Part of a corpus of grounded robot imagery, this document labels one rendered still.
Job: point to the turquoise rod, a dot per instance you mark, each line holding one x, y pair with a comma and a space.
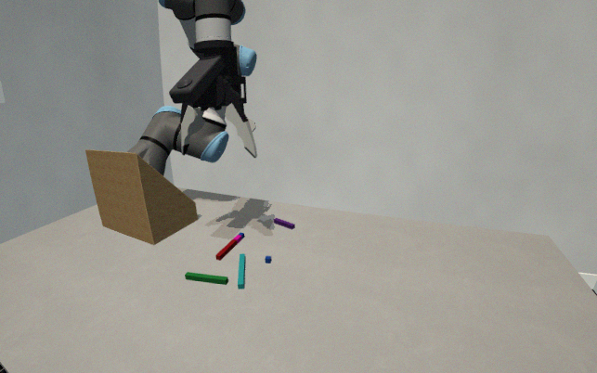
241, 271

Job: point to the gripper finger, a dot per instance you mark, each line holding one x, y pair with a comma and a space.
190, 123
235, 114

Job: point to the green rod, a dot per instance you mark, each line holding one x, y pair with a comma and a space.
206, 278

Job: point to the red rod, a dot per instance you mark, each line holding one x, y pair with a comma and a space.
220, 255

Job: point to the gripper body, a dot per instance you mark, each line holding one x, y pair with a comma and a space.
214, 95

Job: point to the purple rod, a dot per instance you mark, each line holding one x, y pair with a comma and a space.
284, 223

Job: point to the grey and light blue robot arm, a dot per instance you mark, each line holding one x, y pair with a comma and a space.
163, 133

